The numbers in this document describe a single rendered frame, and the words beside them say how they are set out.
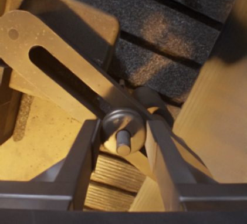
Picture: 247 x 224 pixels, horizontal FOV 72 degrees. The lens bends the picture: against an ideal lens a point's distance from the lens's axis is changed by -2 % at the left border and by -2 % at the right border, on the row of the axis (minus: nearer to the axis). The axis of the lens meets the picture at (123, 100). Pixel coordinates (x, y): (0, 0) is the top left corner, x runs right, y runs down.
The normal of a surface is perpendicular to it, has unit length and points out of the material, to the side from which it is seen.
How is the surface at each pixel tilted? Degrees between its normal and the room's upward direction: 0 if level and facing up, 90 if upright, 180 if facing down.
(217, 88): 61
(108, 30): 0
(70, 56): 0
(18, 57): 0
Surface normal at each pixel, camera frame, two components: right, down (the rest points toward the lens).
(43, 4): 0.01, 0.28
